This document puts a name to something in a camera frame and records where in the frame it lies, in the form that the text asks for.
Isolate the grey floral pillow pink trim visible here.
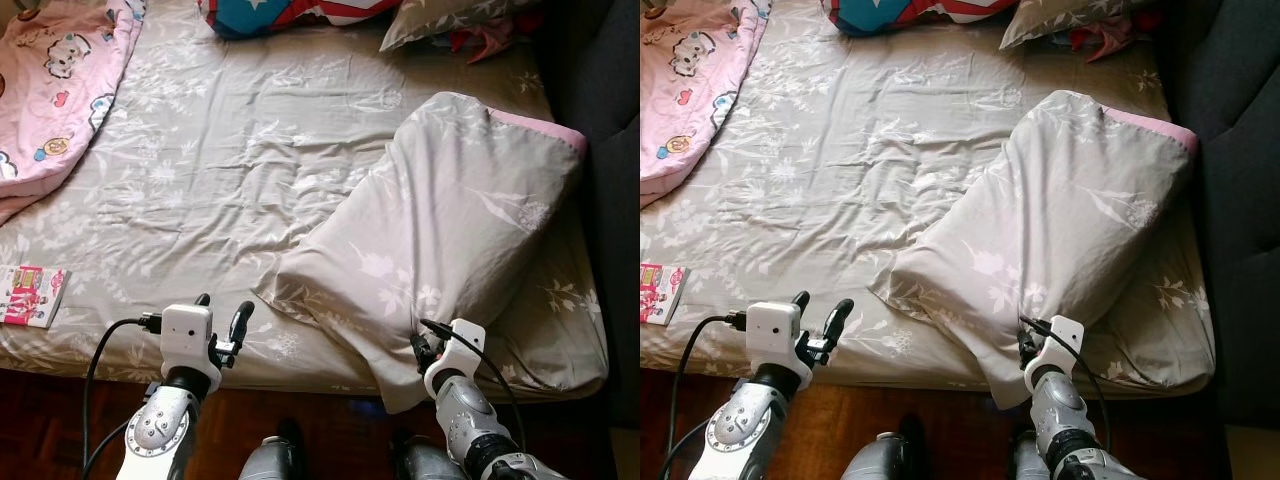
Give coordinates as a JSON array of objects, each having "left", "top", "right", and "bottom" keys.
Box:
[
  {"left": 252, "top": 92, "right": 589, "bottom": 415},
  {"left": 868, "top": 90, "right": 1199, "bottom": 411}
]

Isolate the pink magazine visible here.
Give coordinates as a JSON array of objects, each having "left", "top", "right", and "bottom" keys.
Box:
[
  {"left": 640, "top": 262, "right": 691, "bottom": 327},
  {"left": 0, "top": 264, "right": 71, "bottom": 330}
]

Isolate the robot right leg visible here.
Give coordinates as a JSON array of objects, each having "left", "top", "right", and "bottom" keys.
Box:
[
  {"left": 388, "top": 430, "right": 471, "bottom": 480},
  {"left": 1005, "top": 428, "right": 1051, "bottom": 480}
]

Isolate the robot leg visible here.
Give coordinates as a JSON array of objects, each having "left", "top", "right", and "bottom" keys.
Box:
[
  {"left": 238, "top": 418, "right": 309, "bottom": 480},
  {"left": 1005, "top": 428, "right": 1051, "bottom": 480},
  {"left": 842, "top": 415, "right": 926, "bottom": 480},
  {"left": 388, "top": 430, "right": 471, "bottom": 480}
]

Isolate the robot left leg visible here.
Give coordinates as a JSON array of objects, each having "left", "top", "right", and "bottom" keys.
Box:
[
  {"left": 842, "top": 415, "right": 926, "bottom": 480},
  {"left": 238, "top": 418, "right": 309, "bottom": 480}
]

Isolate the grey floral bed sheet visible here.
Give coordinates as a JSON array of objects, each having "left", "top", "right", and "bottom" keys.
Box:
[
  {"left": 0, "top": 0, "right": 611, "bottom": 403},
  {"left": 640, "top": 0, "right": 1216, "bottom": 401}
]

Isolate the pink cartoon print blanket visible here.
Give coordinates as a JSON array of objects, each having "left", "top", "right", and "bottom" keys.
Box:
[
  {"left": 0, "top": 0, "right": 146, "bottom": 226},
  {"left": 640, "top": 0, "right": 771, "bottom": 209}
]

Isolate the dark grey upholstered headboard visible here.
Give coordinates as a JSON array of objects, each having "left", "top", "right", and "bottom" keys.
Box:
[{"left": 1155, "top": 0, "right": 1280, "bottom": 431}]

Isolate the blue red star shield cushion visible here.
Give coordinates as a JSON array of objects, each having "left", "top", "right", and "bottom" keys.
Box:
[
  {"left": 822, "top": 0, "right": 1021, "bottom": 39},
  {"left": 197, "top": 0, "right": 403, "bottom": 41}
]

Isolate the red pink crumpled cloth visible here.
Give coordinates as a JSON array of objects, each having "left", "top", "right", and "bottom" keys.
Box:
[
  {"left": 1070, "top": 15, "right": 1166, "bottom": 63},
  {"left": 448, "top": 22, "right": 521, "bottom": 65}
]

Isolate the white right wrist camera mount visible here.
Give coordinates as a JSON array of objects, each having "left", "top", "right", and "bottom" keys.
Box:
[
  {"left": 423, "top": 319, "right": 487, "bottom": 399},
  {"left": 1022, "top": 315, "right": 1085, "bottom": 393}
]

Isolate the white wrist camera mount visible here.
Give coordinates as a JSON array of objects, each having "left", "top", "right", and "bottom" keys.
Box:
[
  {"left": 745, "top": 301, "right": 813, "bottom": 391},
  {"left": 423, "top": 319, "right": 487, "bottom": 399},
  {"left": 1022, "top": 315, "right": 1085, "bottom": 393},
  {"left": 160, "top": 304, "right": 223, "bottom": 393}
]

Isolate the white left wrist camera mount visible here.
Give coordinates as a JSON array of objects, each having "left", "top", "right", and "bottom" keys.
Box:
[
  {"left": 160, "top": 304, "right": 223, "bottom": 393},
  {"left": 745, "top": 301, "right": 813, "bottom": 391}
]

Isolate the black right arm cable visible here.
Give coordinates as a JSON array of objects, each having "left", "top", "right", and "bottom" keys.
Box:
[
  {"left": 420, "top": 318, "right": 528, "bottom": 451},
  {"left": 1018, "top": 315, "right": 1113, "bottom": 451}
]

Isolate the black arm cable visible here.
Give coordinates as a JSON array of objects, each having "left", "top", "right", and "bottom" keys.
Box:
[
  {"left": 80, "top": 312, "right": 164, "bottom": 480},
  {"left": 660, "top": 312, "right": 749, "bottom": 480},
  {"left": 1018, "top": 315, "right": 1113, "bottom": 451},
  {"left": 420, "top": 318, "right": 528, "bottom": 451}
]

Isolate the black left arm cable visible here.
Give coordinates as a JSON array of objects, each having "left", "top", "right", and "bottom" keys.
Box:
[
  {"left": 80, "top": 312, "right": 164, "bottom": 480},
  {"left": 660, "top": 312, "right": 749, "bottom": 480}
]

